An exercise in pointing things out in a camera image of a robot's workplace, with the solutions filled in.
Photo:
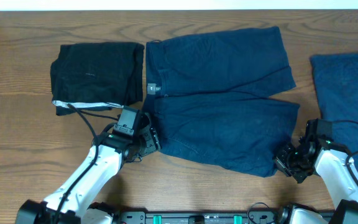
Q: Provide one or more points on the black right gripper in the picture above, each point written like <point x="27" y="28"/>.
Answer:
<point x="280" y="158"/>

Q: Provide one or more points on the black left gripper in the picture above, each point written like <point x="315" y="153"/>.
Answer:
<point x="153" y="144"/>

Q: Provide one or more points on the dark blue shorts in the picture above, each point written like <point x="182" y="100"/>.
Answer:
<point x="211" y="98"/>

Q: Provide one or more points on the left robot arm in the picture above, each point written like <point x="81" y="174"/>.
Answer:
<point x="73" y="201"/>

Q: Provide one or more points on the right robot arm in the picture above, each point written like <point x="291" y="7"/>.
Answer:
<point x="335" y="165"/>

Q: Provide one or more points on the folded black garment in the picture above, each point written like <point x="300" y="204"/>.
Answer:
<point x="97" y="76"/>

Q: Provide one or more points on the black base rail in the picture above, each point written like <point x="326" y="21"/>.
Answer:
<point x="140" y="217"/>

